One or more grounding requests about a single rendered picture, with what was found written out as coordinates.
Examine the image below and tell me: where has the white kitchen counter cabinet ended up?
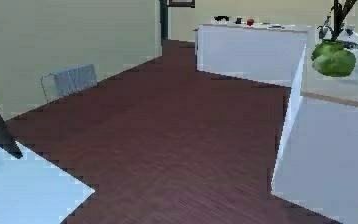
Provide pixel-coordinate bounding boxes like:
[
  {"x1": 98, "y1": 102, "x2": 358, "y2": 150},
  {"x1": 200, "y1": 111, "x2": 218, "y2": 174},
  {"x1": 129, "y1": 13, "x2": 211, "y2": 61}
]
[{"x1": 194, "y1": 22, "x2": 358, "y2": 224}]

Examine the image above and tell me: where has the grey sink tap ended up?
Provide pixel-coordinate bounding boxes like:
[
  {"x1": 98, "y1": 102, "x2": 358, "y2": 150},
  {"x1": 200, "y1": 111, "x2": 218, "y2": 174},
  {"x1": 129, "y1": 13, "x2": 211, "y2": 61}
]
[{"x1": 316, "y1": 15, "x2": 333, "y2": 41}]

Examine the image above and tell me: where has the dark bare house plant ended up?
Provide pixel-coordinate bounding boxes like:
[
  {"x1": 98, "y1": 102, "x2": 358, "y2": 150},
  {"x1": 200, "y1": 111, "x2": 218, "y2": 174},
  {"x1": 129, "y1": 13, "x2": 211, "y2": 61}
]
[{"x1": 330, "y1": 0, "x2": 358, "y2": 42}]

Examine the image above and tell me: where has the dark door frame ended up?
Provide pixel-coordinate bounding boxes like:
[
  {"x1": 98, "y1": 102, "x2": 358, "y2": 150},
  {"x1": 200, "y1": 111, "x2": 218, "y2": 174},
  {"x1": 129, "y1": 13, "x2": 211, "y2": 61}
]
[{"x1": 158, "y1": 0, "x2": 170, "y2": 42}]

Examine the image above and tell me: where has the dark framed wall picture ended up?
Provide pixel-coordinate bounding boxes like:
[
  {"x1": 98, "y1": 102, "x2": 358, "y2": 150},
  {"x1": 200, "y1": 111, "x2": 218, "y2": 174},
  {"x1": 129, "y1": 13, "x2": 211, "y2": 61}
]
[{"x1": 168, "y1": 0, "x2": 197, "y2": 9}]

